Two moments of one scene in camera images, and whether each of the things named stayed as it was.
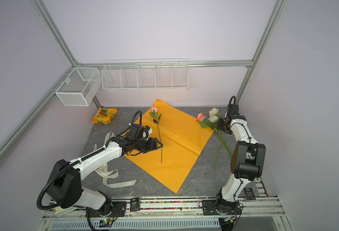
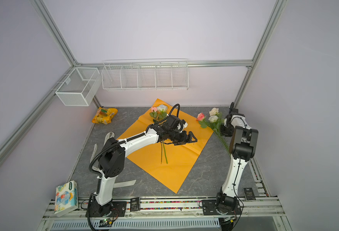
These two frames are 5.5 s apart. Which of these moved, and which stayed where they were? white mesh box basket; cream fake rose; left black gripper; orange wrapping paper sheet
Moved: left black gripper
Stayed: cream fake rose; orange wrapping paper sheet; white mesh box basket
